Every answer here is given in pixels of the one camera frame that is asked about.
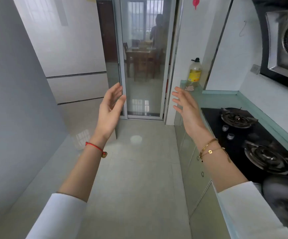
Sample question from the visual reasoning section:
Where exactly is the person's right hand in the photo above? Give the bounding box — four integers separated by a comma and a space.
171, 86, 209, 140

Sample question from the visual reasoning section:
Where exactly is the gold chain bracelet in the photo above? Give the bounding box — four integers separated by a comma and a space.
199, 138, 219, 157

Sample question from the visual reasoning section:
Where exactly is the thin gold charm bracelet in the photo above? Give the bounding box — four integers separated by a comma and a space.
199, 147, 232, 164

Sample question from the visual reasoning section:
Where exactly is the person's left hand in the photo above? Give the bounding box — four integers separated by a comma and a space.
94, 82, 126, 142

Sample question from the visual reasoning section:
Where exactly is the wooden dining chair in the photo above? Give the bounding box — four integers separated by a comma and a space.
123, 42, 131, 77

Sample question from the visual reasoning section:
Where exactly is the black glass gas cooktop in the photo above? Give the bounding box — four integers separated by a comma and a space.
201, 108, 288, 187

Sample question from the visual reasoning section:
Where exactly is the dark wooden door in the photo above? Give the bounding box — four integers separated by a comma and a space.
97, 0, 118, 62

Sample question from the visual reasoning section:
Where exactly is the person's left forearm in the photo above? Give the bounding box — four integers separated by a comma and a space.
26, 135, 110, 239

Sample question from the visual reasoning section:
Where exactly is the gas burner with pan support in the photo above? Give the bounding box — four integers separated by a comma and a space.
243, 140, 288, 175
221, 108, 259, 129

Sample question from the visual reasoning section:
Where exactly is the cooking oil bottle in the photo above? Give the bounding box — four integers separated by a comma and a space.
186, 58, 202, 88

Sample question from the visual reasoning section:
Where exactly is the black wok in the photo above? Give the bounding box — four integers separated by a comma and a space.
262, 175, 288, 239

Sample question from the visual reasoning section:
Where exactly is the pale green kitchen cabinet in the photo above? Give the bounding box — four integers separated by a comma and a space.
174, 114, 231, 239

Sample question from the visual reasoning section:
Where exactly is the white refrigerator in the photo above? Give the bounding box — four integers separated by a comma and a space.
12, 0, 118, 151

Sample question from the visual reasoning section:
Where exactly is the black and steel range hood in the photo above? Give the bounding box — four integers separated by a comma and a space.
251, 0, 288, 95

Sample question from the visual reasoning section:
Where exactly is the red string bracelet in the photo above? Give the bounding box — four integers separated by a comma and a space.
85, 142, 108, 158

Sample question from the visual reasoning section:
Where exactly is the barred window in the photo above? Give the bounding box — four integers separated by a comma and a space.
128, 0, 164, 40

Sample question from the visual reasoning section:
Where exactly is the glass sliding door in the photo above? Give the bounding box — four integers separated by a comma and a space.
112, 0, 178, 120

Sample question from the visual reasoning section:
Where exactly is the person's right forearm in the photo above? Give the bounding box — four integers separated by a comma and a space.
192, 132, 288, 239

